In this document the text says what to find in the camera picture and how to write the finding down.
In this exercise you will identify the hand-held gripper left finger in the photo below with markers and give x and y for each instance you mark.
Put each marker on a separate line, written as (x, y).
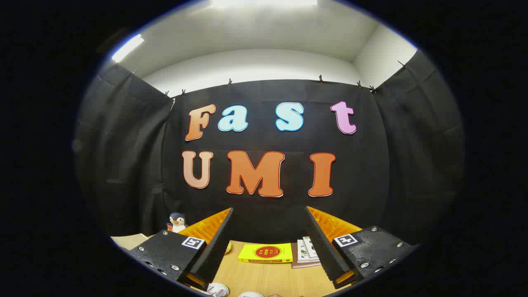
(210, 255)

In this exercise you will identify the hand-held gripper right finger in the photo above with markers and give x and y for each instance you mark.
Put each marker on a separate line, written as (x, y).
(326, 251)

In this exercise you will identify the white canvas shoe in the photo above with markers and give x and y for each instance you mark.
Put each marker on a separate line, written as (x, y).
(217, 289)
(250, 294)

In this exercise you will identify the beige fabric storage box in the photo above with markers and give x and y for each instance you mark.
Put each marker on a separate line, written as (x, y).
(128, 240)

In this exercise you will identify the penguin plush toy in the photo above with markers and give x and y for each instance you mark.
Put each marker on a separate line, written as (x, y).
(177, 222)

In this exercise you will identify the yellow book with red circle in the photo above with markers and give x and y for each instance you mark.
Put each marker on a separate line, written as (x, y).
(266, 252)

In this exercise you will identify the ceiling strip light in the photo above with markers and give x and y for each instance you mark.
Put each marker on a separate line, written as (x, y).
(264, 2)
(128, 48)

